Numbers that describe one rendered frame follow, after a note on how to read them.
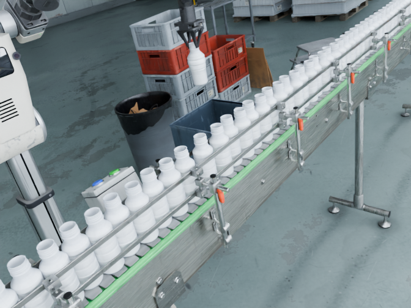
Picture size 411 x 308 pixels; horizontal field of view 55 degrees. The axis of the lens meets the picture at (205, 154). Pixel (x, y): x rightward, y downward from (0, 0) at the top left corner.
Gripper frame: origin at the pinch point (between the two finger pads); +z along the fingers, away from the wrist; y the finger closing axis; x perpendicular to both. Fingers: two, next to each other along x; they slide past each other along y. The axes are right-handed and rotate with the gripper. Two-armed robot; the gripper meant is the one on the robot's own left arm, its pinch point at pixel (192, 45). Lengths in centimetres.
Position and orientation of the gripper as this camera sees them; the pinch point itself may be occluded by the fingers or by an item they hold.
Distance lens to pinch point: 158.0
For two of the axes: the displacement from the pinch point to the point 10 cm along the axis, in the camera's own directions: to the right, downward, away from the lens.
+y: -8.0, -1.6, 5.8
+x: -5.8, 4.5, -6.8
